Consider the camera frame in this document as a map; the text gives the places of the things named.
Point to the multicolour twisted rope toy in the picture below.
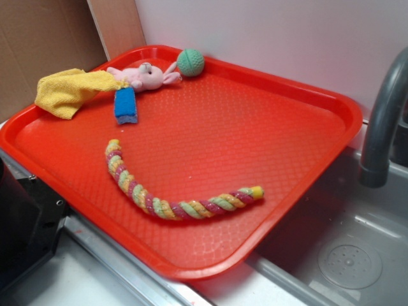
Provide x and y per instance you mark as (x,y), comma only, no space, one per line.
(174,211)

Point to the blue sponge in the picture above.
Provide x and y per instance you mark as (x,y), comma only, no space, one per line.
(125,109)

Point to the grey toy sink basin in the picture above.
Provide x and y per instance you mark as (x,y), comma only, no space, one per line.
(341,244)

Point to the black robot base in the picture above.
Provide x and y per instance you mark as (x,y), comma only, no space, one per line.
(32,216)

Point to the grey toy faucet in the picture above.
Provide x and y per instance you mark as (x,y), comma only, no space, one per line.
(386,137)

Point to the yellow microfibre cloth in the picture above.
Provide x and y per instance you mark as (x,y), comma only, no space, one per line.
(62,94)

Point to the pink plush bunny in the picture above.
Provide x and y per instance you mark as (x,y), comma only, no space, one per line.
(146,77)

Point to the red plastic tray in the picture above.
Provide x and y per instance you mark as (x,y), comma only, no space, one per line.
(228,128)

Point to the green rubber ball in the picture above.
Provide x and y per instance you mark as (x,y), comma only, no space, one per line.
(190,62)

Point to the brown cardboard panel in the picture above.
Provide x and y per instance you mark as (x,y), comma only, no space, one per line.
(39,38)

